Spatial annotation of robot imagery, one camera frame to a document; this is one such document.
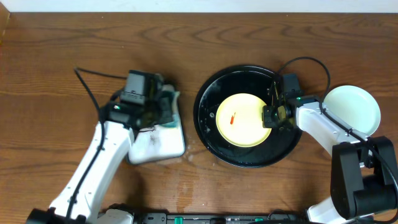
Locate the light blue plate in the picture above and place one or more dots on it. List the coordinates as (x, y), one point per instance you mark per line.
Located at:
(356, 107)

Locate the green yellow sponge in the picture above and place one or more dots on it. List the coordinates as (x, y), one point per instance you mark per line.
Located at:
(174, 118)

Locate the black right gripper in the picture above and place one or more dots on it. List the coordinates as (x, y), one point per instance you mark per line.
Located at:
(267, 121)

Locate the white rectangular tray black rim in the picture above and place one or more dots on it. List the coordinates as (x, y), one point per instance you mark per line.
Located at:
(157, 143)

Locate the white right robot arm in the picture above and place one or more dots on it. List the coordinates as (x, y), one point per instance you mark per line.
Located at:
(363, 169)

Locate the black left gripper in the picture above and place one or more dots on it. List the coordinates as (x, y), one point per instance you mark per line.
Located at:
(166, 104)

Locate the yellow plate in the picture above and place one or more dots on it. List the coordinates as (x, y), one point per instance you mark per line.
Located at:
(239, 120)

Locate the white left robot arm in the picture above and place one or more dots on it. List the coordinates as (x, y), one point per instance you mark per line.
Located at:
(80, 200)

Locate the round black tray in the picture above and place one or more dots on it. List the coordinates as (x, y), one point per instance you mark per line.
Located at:
(235, 79)

